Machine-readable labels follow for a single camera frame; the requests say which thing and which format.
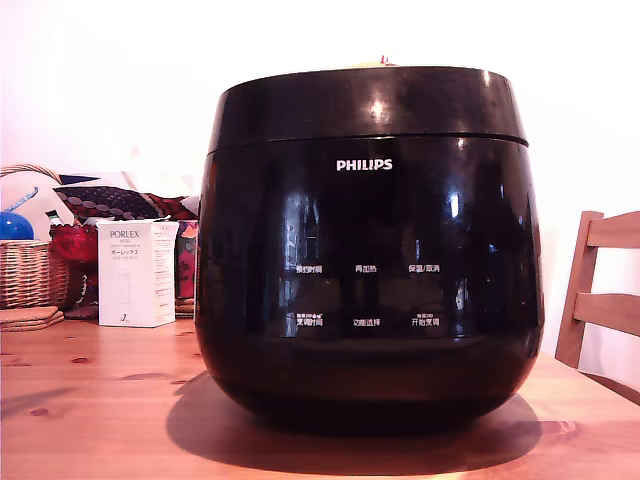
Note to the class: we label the black rice cooker body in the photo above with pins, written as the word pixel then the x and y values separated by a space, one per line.
pixel 370 225

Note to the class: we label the blue ball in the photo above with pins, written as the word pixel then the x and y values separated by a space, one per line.
pixel 15 227

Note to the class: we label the wooden chair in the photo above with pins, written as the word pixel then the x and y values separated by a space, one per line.
pixel 575 300

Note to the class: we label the red glass bowl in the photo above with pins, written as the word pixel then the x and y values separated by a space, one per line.
pixel 72 245

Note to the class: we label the wicker basket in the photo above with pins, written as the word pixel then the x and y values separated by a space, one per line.
pixel 25 270

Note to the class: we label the patterned paper bag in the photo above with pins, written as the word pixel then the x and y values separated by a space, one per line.
pixel 110 200

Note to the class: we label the white Porlex box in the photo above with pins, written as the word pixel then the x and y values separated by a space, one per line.
pixel 130 280

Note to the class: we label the floral patterned pouch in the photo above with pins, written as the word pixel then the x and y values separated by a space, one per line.
pixel 186 260

